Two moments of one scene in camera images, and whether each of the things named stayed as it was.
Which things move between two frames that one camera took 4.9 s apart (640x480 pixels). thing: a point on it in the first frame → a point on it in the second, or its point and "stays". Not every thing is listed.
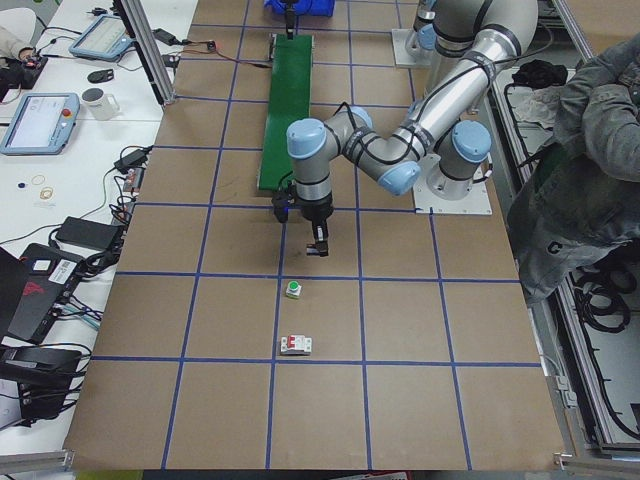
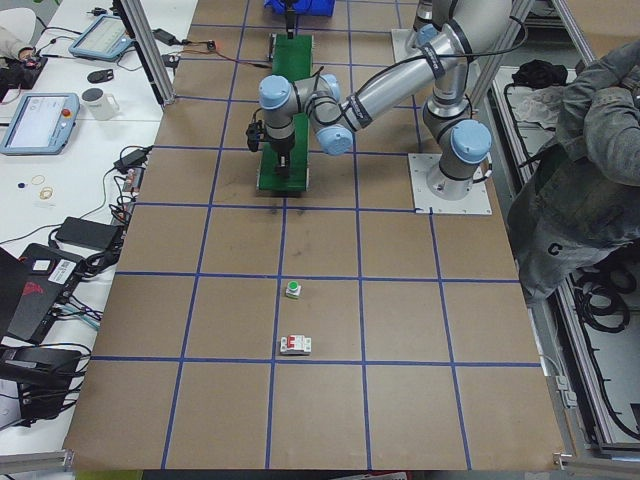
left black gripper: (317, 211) → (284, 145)
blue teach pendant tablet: (42, 124) stays
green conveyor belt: (288, 102) stays
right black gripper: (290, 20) stays
